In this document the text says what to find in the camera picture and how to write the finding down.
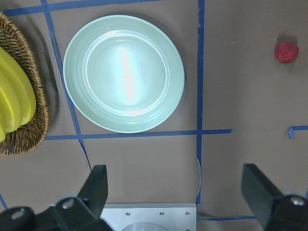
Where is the yellow banana bunch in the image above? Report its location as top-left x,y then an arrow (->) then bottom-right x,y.
0,48 -> 36,141

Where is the light green plate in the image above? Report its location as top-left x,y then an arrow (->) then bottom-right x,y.
63,15 -> 185,133

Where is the strawberry two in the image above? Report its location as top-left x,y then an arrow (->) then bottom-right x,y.
274,42 -> 299,64

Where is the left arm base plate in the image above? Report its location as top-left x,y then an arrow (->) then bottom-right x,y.
101,203 -> 197,231

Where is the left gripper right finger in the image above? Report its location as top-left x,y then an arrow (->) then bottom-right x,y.
241,164 -> 308,231

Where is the woven wicker basket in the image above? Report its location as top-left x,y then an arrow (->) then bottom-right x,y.
0,13 -> 50,156

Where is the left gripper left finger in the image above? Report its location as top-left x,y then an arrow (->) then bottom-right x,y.
0,165 -> 112,231

